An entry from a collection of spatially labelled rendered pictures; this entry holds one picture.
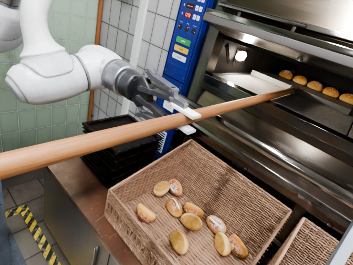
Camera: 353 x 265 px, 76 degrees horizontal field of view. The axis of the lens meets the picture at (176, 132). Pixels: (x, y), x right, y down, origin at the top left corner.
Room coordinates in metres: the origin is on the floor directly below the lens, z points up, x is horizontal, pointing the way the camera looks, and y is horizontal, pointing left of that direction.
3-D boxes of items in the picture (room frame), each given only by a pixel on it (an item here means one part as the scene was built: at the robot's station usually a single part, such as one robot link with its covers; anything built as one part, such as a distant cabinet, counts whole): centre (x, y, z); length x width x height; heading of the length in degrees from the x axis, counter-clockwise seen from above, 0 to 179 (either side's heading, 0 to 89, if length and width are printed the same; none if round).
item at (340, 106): (1.45, -0.66, 1.19); 0.55 x 0.36 x 0.03; 57
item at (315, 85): (1.66, -0.82, 1.21); 0.10 x 0.07 x 0.05; 60
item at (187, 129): (0.47, 0.00, 1.18); 0.07 x 0.03 x 0.01; 56
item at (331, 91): (1.60, -0.90, 1.21); 0.10 x 0.07 x 0.06; 59
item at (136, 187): (0.68, -0.17, 0.72); 0.56 x 0.49 x 0.28; 55
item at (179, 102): (0.49, 0.02, 1.23); 0.05 x 0.01 x 0.03; 56
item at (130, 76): (0.56, 0.13, 1.20); 0.09 x 0.07 x 0.08; 56
